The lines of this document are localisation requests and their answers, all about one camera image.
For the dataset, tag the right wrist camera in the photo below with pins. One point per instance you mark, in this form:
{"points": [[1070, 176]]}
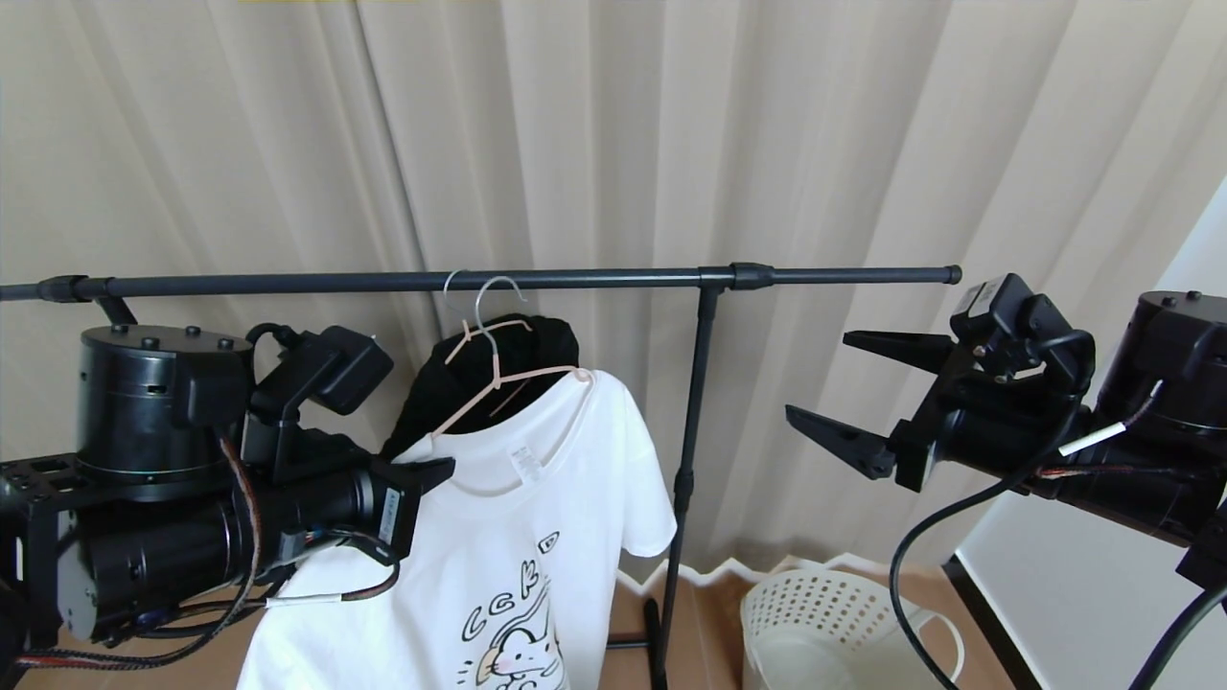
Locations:
{"points": [[1007, 307]]}

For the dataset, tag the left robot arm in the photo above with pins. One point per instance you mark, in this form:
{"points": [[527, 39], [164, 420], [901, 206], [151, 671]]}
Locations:
{"points": [[153, 402]]}

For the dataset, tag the black shorts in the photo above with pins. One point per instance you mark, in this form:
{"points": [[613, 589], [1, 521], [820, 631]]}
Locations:
{"points": [[460, 393]]}

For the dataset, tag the black clothes rack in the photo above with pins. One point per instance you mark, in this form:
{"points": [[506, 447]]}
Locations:
{"points": [[288, 284]]}

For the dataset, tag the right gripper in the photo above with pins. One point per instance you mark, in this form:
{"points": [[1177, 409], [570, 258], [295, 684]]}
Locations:
{"points": [[978, 441]]}

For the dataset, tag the beige curtain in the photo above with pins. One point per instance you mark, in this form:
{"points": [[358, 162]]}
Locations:
{"points": [[767, 125]]}

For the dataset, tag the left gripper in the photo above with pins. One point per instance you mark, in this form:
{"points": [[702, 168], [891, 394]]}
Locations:
{"points": [[364, 508]]}

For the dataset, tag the pink clothes hanger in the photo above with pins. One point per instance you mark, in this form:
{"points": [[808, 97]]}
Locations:
{"points": [[495, 369], [467, 331]]}

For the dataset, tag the white laundry basket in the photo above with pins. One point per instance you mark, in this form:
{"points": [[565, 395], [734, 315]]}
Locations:
{"points": [[815, 604]]}

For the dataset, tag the white garment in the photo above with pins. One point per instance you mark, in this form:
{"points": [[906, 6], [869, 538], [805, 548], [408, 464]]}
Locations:
{"points": [[575, 479]]}

